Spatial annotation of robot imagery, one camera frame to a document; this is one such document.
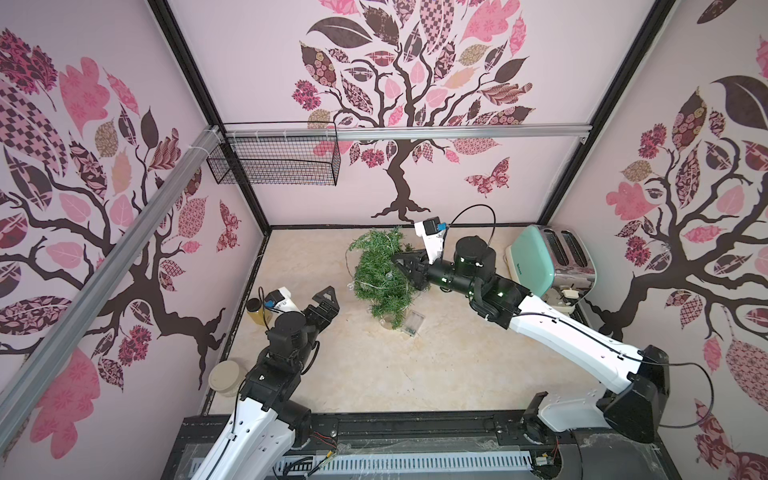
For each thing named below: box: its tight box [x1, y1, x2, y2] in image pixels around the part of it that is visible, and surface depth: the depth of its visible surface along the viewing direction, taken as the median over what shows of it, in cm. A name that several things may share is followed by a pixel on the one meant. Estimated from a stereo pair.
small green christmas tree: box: [349, 228, 429, 329], surface depth 72 cm
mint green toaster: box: [504, 225, 597, 306], surface depth 91 cm
